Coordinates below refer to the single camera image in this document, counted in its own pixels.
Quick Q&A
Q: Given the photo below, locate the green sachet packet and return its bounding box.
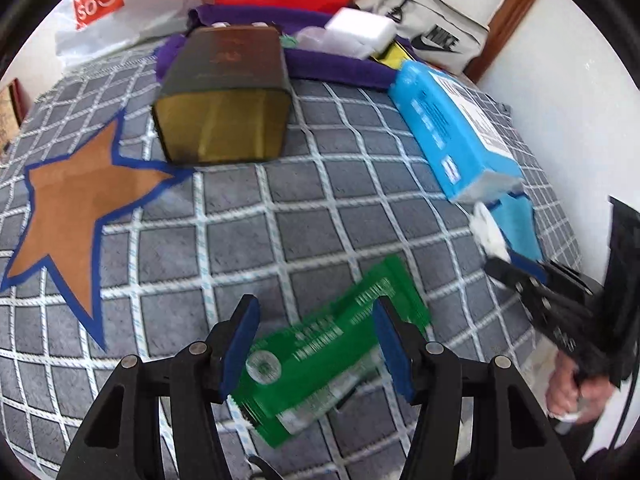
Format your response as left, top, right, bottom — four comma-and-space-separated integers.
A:
232, 256, 431, 448

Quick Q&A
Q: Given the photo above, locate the white tissue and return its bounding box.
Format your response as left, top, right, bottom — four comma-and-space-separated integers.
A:
469, 203, 511, 262

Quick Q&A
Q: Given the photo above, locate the yellow black pouch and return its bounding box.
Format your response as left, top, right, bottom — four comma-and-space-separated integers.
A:
374, 41, 413, 70

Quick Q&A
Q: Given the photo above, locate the clear plastic bag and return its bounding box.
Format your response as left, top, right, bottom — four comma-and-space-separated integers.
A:
294, 26, 340, 54

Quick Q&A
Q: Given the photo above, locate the person right hand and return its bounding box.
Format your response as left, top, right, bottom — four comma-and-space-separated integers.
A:
546, 351, 617, 425

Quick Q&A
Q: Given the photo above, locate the blue paper star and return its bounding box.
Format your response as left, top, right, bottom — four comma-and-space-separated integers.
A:
487, 192, 544, 260

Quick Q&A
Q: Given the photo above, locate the blue tissue pack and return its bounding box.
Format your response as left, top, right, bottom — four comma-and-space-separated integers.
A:
388, 61, 524, 204

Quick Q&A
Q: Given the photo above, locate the grey checked cloth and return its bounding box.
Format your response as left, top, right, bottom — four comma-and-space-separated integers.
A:
1, 47, 553, 479

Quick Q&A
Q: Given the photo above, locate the brown paper star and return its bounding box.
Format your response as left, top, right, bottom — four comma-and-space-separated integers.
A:
1, 110, 193, 349

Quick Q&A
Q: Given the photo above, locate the dark green tea tin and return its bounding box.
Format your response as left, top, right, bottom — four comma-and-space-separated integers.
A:
152, 25, 292, 166

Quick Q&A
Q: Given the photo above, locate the grey Nike waist bag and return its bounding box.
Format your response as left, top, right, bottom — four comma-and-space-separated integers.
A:
354, 0, 489, 75

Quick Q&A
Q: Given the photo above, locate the purple towel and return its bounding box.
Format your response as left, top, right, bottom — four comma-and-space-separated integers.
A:
154, 4, 398, 91

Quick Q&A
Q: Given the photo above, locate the white Miniso plastic bag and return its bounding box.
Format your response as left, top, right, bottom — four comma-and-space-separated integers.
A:
52, 0, 201, 70

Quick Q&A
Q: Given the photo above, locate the brown wooden door frame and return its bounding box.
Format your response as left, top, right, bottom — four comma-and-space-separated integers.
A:
464, 0, 536, 84

